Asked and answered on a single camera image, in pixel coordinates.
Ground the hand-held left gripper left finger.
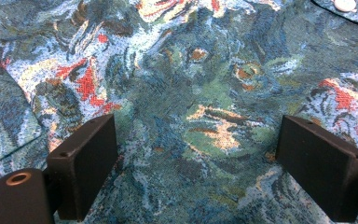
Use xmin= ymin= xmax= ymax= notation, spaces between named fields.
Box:
xmin=46 ymin=113 xmax=119 ymax=222

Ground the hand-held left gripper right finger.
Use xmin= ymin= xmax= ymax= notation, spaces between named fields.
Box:
xmin=274 ymin=114 xmax=358 ymax=223

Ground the teal patterned shirt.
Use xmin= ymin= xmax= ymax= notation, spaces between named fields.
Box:
xmin=0 ymin=0 xmax=358 ymax=224

